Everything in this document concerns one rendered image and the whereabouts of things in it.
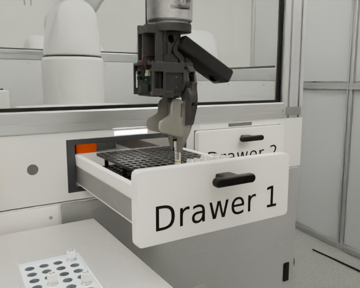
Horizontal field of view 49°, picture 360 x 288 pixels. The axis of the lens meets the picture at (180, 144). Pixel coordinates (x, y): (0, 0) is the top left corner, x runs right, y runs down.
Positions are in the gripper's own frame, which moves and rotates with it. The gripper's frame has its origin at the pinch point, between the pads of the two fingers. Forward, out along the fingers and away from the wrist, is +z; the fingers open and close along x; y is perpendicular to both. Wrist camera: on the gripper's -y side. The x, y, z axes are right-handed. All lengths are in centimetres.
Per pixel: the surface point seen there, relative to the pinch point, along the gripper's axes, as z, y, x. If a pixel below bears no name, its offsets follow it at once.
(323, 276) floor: 94, -136, -73
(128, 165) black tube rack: 4.2, 7.3, -5.8
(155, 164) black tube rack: 4.1, 2.6, -4.1
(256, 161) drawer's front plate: 1.9, -7.9, 11.1
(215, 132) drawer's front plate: 1.9, -23.1, -20.9
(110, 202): 9.6, 11.9, -2.9
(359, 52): -27, -175, -89
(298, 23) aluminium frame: -27, -53, -23
